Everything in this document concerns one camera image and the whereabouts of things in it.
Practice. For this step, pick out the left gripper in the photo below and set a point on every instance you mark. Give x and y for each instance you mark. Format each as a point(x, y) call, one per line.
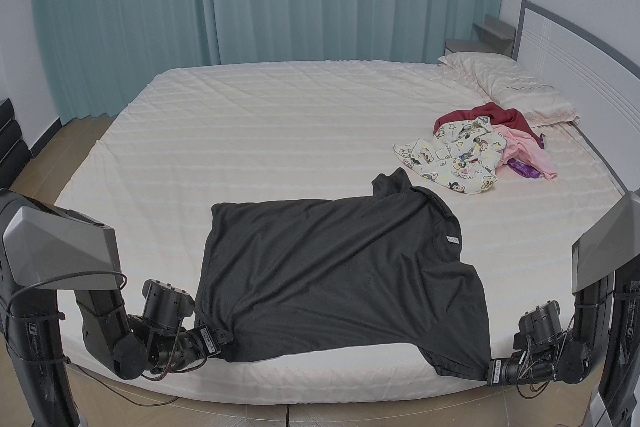
point(195, 347)

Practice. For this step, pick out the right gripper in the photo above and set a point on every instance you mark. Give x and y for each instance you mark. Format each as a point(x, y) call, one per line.
point(512, 370)

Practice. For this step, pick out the black T-shirt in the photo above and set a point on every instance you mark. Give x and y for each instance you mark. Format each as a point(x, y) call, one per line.
point(325, 275)

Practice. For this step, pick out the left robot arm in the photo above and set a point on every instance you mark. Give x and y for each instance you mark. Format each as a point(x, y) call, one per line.
point(100, 325)

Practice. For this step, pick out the bed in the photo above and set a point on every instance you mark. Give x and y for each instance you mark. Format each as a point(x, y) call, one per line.
point(300, 140)

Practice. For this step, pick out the purple garment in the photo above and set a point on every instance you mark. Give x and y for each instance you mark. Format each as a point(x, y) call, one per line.
point(525, 170)

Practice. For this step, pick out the white printed pyjama top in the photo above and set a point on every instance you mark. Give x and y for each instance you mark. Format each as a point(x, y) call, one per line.
point(450, 160)

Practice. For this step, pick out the pink garment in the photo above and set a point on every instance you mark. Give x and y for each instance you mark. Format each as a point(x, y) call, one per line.
point(525, 145)

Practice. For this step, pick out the dark red garment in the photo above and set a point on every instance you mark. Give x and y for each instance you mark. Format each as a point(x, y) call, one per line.
point(505, 114)

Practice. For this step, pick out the cream pillow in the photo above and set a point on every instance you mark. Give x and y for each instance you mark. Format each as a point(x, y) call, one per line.
point(515, 84)

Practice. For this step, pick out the grey bedside table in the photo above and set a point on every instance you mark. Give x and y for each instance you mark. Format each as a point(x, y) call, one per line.
point(492, 32)

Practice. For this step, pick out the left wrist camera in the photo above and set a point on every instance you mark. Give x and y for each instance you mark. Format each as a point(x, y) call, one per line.
point(167, 305)

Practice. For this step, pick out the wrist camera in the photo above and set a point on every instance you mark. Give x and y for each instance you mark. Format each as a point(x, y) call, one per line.
point(540, 322)
point(167, 305)

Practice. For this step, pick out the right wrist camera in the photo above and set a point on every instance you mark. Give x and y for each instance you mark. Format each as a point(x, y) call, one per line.
point(540, 322)

